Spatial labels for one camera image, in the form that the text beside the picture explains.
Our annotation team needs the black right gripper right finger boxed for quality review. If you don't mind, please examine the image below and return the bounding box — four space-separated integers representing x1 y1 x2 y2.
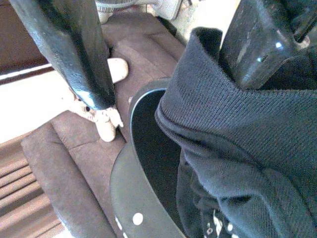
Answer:
220 0 298 89

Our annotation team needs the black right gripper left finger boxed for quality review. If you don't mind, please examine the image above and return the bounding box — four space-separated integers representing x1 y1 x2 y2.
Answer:
9 0 117 111

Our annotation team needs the white plush toy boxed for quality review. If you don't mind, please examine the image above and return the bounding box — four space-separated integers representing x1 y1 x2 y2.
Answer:
73 57 129 143

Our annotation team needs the dark brown sofa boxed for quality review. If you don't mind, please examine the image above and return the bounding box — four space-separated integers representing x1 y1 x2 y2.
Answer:
21 11 189 238

